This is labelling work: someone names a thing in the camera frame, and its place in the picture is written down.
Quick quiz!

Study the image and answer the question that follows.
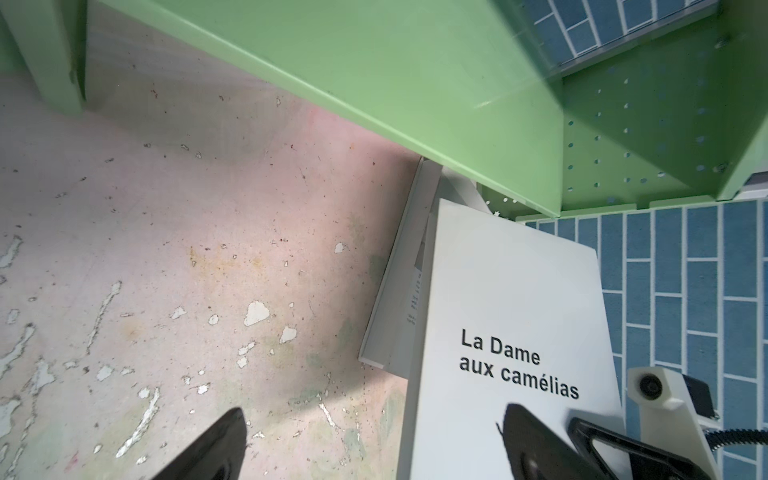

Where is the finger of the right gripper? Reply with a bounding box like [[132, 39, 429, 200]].
[[568, 417, 710, 480]]

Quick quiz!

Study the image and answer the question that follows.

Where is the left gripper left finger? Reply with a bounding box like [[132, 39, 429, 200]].
[[153, 407, 247, 480]]

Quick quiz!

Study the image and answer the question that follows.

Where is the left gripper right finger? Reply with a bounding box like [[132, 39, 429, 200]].
[[501, 403, 606, 480]]

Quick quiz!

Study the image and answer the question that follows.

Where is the white La Dame aux camelias book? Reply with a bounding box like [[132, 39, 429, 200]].
[[397, 200, 625, 479]]

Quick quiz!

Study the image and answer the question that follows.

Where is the white book with barcode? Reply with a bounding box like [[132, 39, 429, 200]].
[[359, 158, 489, 378]]

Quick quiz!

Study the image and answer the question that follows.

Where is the green two-tier shelf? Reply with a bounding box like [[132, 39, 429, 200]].
[[1, 1, 767, 221]]

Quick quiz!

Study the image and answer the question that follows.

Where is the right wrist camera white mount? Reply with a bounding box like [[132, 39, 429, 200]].
[[626, 367, 721, 479]]

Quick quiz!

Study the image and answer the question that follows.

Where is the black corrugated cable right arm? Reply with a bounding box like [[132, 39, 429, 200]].
[[704, 428, 768, 448]]

